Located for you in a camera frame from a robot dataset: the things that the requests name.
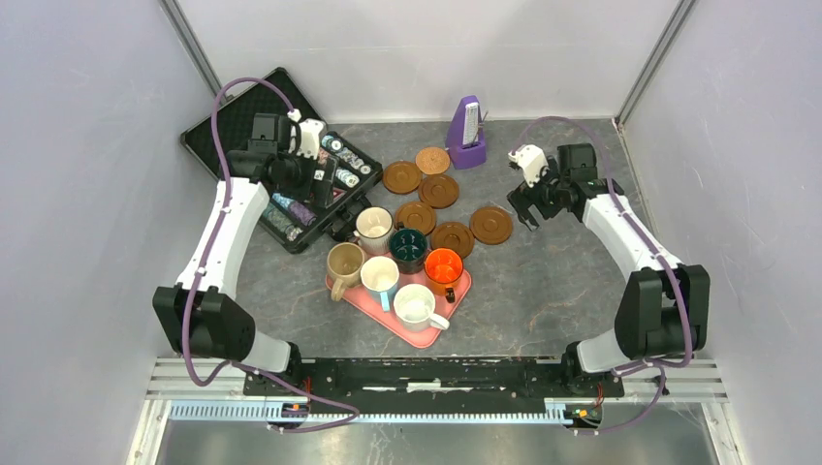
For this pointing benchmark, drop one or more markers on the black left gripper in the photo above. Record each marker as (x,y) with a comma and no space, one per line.
(321,190)

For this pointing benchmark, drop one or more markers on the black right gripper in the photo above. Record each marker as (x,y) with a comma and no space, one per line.
(523,196)

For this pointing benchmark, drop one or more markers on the brown wooden coaster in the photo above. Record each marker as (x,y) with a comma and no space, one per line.
(402,177)
(416,215)
(438,191)
(491,225)
(454,236)

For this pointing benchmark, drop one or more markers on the orange mug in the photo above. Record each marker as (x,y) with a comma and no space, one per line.
(443,268)

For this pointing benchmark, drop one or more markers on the woven rattan coaster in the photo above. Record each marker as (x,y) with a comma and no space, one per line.
(433,160)

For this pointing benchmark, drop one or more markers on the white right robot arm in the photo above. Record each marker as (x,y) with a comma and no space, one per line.
(663,313)

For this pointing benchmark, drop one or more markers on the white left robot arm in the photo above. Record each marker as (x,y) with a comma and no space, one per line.
(199,312)

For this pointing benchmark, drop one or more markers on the black poker chip case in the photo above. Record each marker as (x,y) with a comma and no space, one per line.
(356,173)

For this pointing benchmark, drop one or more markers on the purple poker chip stack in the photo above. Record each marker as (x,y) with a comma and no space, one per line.
(305,215)

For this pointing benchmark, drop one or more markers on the white ribbed black-rimmed mug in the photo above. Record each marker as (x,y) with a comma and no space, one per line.
(374,229)

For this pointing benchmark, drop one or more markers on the light blue poker chip stack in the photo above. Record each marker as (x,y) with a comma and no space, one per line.
(284,202)

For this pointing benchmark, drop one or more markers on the green poker chip stack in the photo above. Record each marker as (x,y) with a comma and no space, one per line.
(282,223)

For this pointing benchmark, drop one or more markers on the beige mug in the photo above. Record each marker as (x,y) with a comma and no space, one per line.
(344,263)

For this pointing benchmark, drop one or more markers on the purple metronome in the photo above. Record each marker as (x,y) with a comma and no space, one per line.
(465,140)

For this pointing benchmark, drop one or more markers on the dark green mug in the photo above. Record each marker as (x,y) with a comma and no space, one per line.
(408,248)

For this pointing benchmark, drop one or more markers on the pink plastic tray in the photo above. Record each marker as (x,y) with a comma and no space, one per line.
(359,299)

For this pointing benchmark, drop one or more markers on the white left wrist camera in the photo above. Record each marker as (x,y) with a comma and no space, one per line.
(306,135)

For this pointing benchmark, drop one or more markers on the white mug blue handle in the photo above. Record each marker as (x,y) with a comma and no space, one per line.
(380,277)

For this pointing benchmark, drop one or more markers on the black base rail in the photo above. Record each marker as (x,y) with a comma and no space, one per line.
(433,385)

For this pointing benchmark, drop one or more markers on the aluminium frame rail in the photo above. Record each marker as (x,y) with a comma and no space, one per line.
(223,397)

